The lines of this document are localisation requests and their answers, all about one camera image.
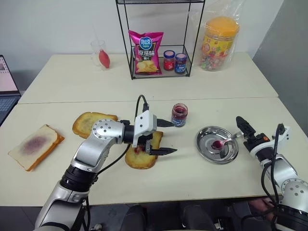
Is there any golden toast slice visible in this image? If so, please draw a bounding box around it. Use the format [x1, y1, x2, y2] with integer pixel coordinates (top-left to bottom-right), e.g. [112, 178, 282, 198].
[125, 130, 164, 169]

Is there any open blue-label jam jar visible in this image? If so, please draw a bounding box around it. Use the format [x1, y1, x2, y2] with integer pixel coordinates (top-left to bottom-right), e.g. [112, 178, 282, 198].
[170, 103, 188, 128]

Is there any dark rounded shape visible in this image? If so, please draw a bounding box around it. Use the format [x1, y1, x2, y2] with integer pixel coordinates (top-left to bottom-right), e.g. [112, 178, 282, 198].
[124, 204, 145, 231]
[180, 203, 217, 231]

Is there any red-label jam jar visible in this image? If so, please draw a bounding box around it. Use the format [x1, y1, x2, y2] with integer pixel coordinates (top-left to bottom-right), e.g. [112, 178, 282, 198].
[163, 50, 176, 71]

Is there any open laptop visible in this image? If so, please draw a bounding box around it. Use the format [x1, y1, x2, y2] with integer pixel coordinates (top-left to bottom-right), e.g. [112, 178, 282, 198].
[0, 54, 22, 127]

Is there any clear plastic bag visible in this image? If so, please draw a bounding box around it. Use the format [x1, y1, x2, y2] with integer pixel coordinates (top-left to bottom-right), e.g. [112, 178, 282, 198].
[190, 0, 244, 72]

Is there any black wire rack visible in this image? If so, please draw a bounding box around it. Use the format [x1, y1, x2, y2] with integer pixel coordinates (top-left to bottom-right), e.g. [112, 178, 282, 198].
[115, 0, 206, 80]

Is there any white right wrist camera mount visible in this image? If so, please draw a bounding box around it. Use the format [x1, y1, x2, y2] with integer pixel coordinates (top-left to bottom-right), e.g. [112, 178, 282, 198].
[249, 124, 291, 164]

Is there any red bulb dropper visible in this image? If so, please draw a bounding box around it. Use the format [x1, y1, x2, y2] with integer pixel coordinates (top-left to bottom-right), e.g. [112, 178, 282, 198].
[92, 25, 111, 69]

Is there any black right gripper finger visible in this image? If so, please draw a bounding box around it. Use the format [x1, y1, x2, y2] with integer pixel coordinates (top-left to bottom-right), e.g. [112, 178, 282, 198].
[238, 116, 257, 136]
[236, 116, 250, 140]

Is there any metal spoon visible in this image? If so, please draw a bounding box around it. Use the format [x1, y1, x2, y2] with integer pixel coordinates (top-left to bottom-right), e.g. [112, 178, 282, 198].
[212, 131, 244, 148]

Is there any round steel plate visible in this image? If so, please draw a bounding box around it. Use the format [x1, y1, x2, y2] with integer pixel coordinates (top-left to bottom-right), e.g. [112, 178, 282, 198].
[195, 126, 239, 164]

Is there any white bread slice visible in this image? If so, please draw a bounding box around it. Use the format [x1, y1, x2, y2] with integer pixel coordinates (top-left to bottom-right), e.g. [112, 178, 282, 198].
[8, 124, 65, 172]

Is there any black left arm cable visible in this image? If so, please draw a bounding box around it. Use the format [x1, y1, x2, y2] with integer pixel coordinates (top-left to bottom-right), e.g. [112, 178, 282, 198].
[80, 95, 150, 231]

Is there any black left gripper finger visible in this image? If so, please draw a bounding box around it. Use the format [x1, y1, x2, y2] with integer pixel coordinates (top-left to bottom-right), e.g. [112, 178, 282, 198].
[145, 141, 178, 156]
[156, 118, 174, 128]

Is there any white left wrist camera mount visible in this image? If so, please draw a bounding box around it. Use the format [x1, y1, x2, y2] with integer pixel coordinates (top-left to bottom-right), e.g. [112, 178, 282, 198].
[132, 111, 157, 148]

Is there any pink potato chips bag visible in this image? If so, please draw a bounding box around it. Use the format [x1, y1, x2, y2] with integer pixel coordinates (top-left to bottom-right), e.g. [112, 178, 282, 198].
[128, 30, 165, 76]

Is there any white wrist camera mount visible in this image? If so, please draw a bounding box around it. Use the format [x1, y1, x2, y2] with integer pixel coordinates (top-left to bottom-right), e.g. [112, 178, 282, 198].
[132, 111, 157, 148]
[249, 124, 291, 164]

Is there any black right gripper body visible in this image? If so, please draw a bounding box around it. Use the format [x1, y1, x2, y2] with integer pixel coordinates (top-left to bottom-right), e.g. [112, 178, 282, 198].
[244, 133, 272, 151]

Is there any toast slice with dark stain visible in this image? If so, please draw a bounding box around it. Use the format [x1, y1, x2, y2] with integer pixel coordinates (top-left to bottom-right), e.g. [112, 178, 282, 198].
[72, 112, 118, 140]

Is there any closed blue-label jam jar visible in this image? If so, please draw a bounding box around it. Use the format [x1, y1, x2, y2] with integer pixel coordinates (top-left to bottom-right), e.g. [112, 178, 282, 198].
[174, 53, 187, 74]

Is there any clear glass cup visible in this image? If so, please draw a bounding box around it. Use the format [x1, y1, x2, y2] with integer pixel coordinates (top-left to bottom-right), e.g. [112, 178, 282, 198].
[90, 40, 111, 70]

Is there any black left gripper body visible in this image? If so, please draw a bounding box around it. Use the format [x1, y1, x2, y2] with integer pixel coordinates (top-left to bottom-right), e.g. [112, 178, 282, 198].
[138, 131, 154, 153]

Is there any candy jar with orange lid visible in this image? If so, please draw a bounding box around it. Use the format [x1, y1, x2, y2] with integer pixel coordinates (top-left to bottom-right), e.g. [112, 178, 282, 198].
[199, 16, 240, 71]

